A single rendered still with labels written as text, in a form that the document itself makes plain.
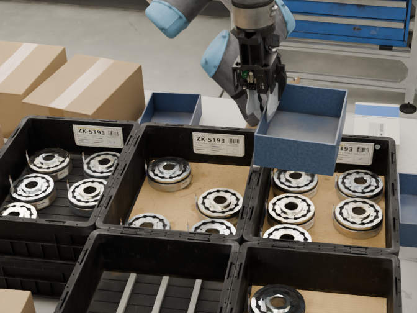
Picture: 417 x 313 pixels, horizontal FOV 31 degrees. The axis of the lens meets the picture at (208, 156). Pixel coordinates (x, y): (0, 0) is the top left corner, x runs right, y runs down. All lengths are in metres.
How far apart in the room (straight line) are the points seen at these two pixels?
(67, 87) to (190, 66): 1.94
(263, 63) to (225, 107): 0.97
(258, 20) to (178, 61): 2.80
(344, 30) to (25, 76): 1.74
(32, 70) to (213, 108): 0.55
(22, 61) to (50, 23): 2.36
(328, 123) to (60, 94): 0.87
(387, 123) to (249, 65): 0.82
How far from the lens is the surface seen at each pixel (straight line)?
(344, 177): 1.77
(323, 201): 1.74
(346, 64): 4.07
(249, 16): 1.33
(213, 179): 1.80
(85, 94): 2.14
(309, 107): 1.57
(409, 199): 1.98
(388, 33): 3.54
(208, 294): 1.52
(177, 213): 1.71
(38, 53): 2.40
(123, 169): 1.71
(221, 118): 2.27
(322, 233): 1.65
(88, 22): 4.67
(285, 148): 1.40
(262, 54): 1.36
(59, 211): 1.77
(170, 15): 1.38
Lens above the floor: 1.90
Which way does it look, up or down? 35 degrees down
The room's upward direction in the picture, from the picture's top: 3 degrees counter-clockwise
